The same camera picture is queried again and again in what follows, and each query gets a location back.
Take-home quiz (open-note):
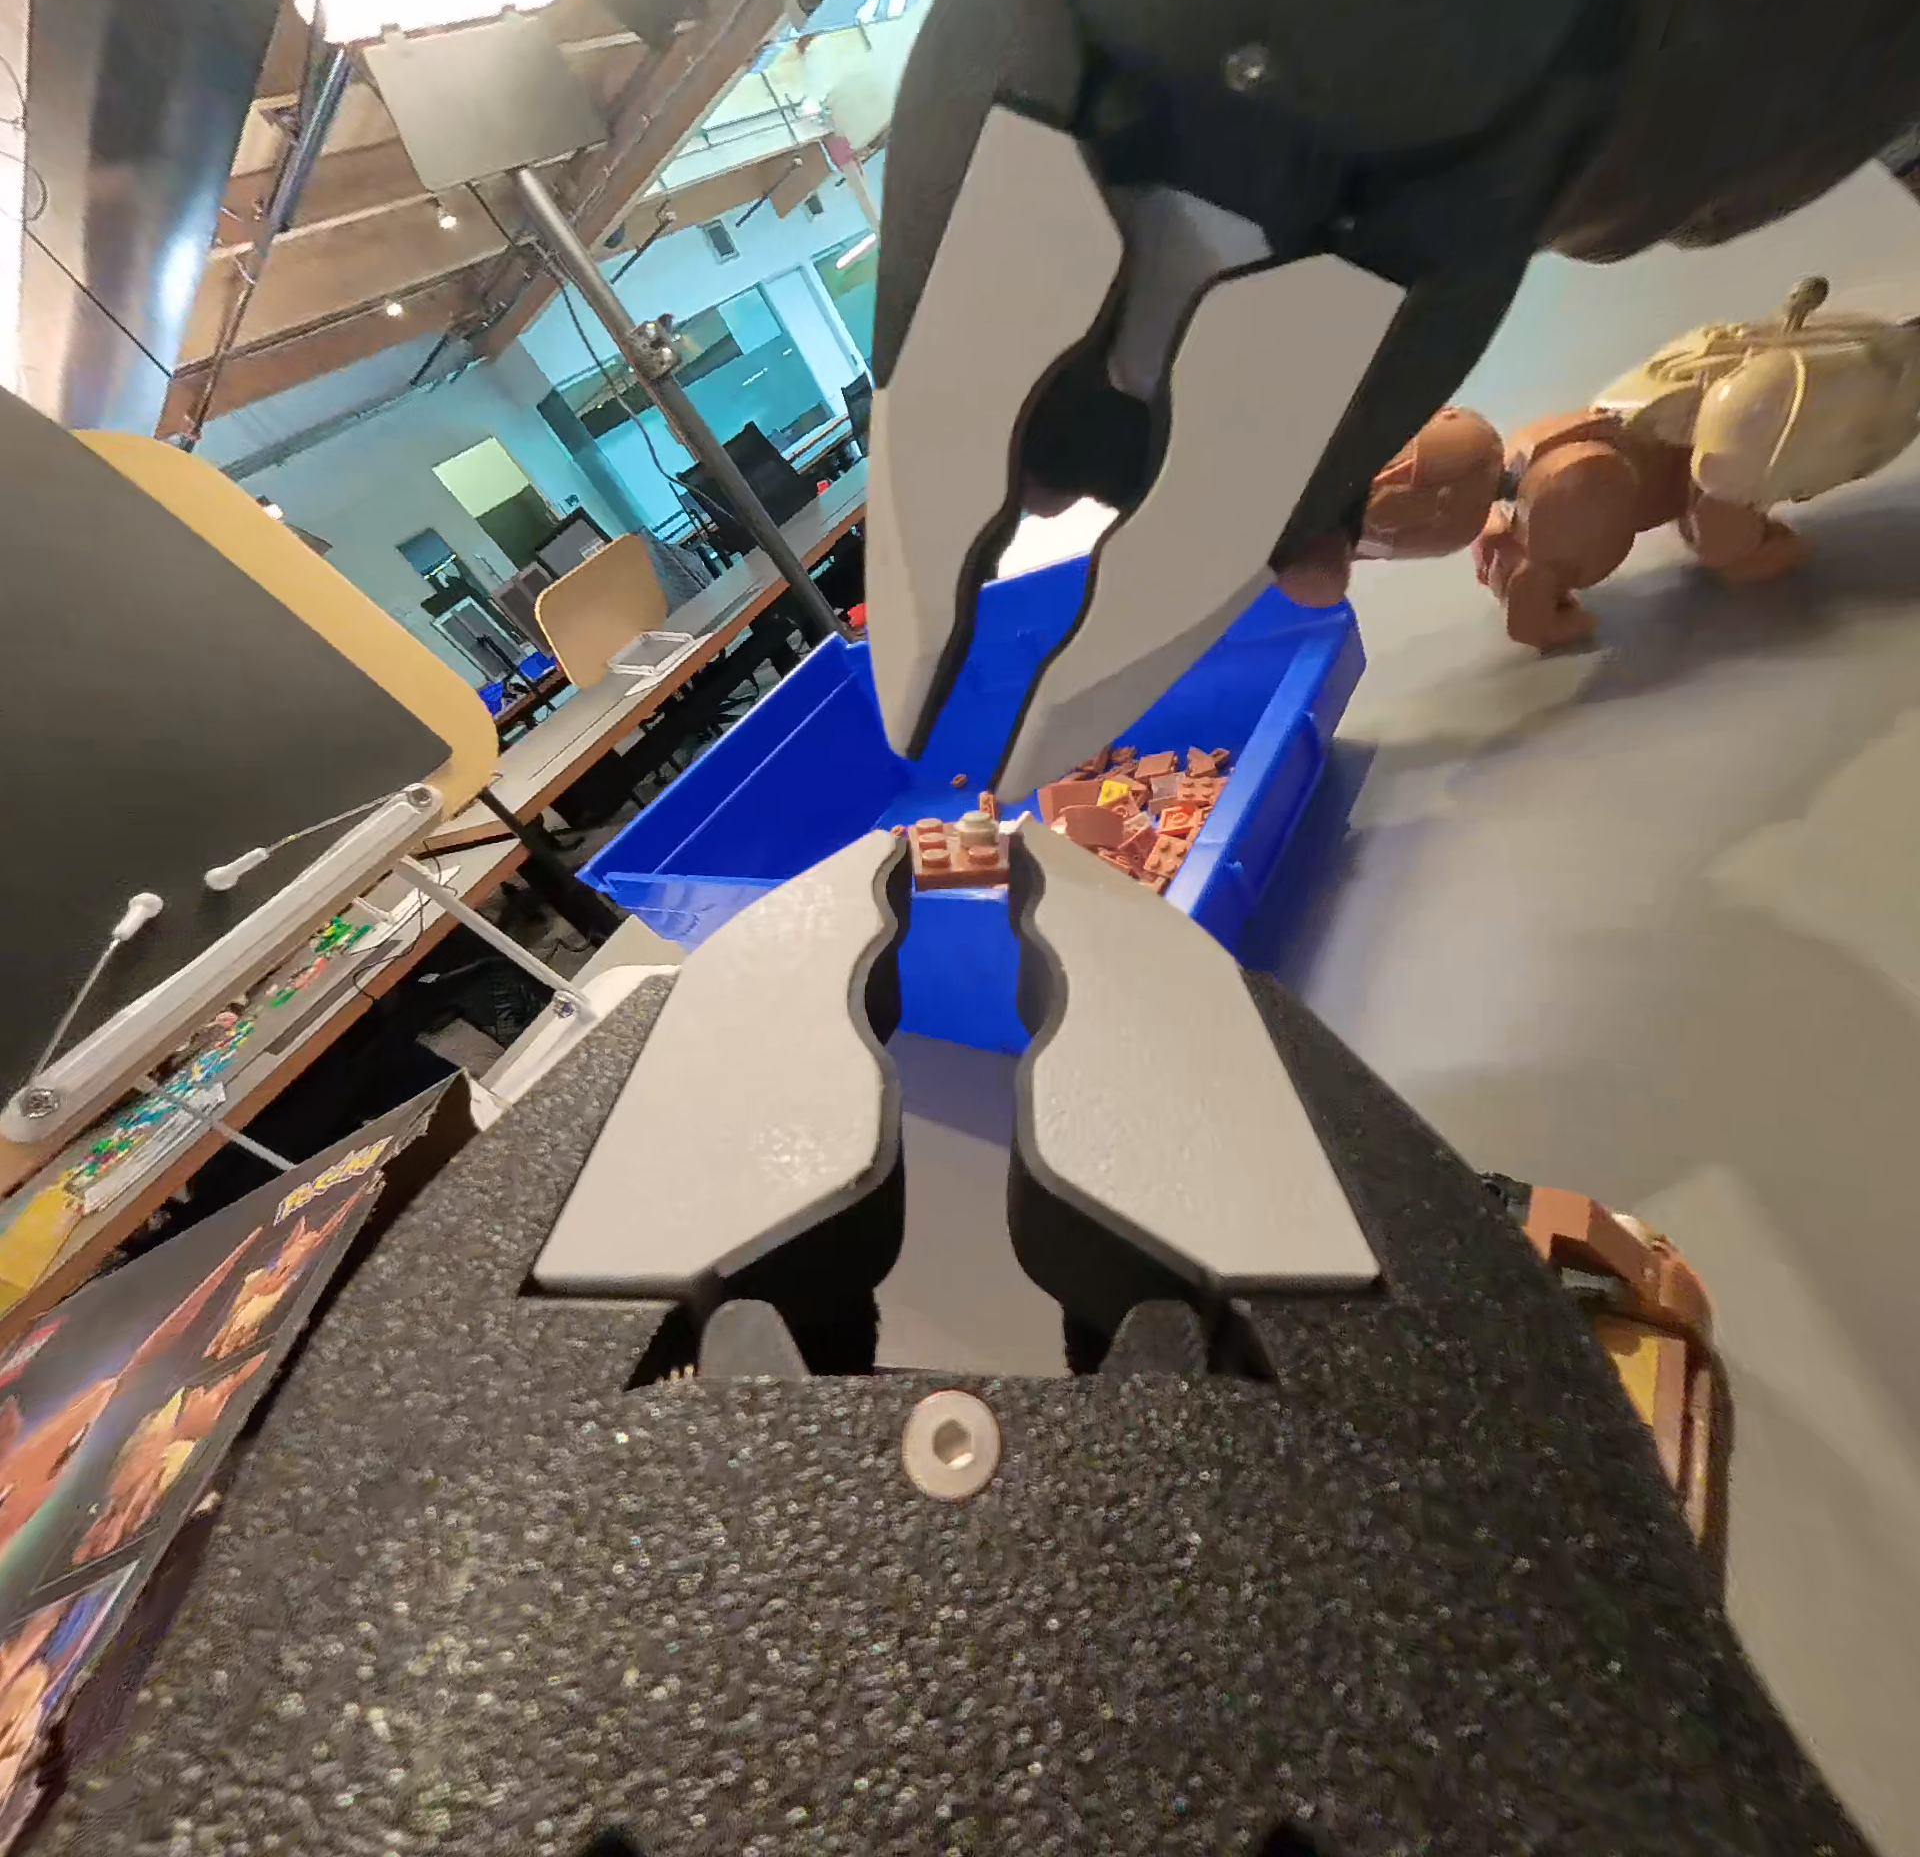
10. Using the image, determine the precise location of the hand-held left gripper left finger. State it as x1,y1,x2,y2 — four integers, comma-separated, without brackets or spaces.
526,826,910,1383

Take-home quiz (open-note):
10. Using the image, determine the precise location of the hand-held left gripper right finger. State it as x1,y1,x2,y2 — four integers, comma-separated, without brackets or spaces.
1002,826,1387,1383

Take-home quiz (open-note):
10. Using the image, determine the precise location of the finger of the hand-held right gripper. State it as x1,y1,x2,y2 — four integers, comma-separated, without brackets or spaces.
862,99,1139,767
987,233,1414,811

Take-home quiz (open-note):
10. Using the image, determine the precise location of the pile of brown toy bricks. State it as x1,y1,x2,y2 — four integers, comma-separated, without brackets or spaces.
1030,735,1243,899

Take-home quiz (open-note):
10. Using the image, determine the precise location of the blue plastic bin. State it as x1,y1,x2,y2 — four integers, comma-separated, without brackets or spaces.
574,549,1370,1052

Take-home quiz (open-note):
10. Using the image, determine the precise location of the colourful toy brick model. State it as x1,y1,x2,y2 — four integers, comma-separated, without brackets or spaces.
1521,1181,1739,1564

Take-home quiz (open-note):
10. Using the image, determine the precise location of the person's right forearm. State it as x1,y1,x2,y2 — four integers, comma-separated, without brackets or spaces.
1532,0,1920,270

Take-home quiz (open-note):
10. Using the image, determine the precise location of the black monitor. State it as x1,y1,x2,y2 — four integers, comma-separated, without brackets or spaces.
695,418,817,532

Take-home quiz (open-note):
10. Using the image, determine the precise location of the black pole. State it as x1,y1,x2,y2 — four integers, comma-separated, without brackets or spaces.
492,158,864,650

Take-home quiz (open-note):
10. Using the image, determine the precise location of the long wooden table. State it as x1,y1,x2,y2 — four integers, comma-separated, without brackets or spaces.
415,462,878,844

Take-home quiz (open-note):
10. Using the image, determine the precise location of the brown toy figure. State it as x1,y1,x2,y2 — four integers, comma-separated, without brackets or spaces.
1315,275,1920,660

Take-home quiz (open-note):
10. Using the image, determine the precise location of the white metal stand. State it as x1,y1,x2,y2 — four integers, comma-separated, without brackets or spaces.
0,787,591,1144

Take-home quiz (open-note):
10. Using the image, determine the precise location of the grey light reflector panel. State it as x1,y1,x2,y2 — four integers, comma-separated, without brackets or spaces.
355,11,623,198

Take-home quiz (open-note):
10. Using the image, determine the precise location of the printed cardboard box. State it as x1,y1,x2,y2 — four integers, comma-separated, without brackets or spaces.
0,1071,489,1815

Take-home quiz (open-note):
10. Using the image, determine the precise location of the black chair with wooden rim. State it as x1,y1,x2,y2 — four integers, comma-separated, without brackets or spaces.
0,389,506,1144

